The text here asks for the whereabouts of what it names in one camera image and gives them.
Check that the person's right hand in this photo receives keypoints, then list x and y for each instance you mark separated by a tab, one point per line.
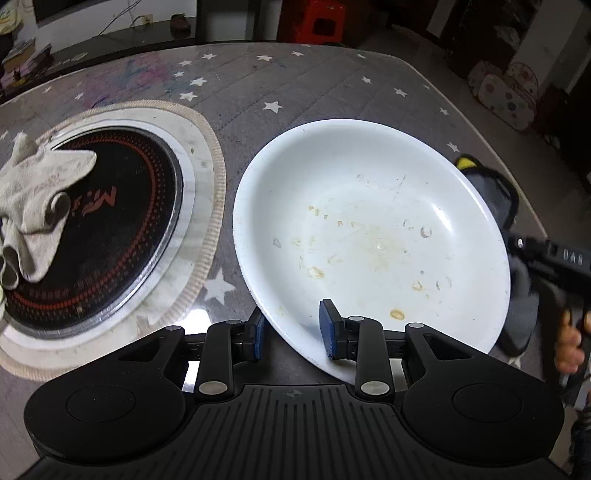
569	357

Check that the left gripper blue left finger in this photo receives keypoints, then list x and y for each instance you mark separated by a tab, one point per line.
253	341

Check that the grey star tablecloth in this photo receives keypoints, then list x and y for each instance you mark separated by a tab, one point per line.
162	389

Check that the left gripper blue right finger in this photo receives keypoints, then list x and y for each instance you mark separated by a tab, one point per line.
339	334

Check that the black wall television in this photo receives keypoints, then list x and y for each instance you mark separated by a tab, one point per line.
46	11

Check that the red plastic stool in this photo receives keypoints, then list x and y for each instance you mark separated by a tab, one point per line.
318	22

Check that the small dark pot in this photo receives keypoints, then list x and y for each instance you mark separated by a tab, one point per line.
179	26

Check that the crumpled white rag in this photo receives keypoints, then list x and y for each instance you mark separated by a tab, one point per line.
35	206

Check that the white ceramic bowl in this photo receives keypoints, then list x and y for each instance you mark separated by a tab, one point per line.
376	221

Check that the round black induction cooktop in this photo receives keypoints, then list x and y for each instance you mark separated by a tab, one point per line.
122	216

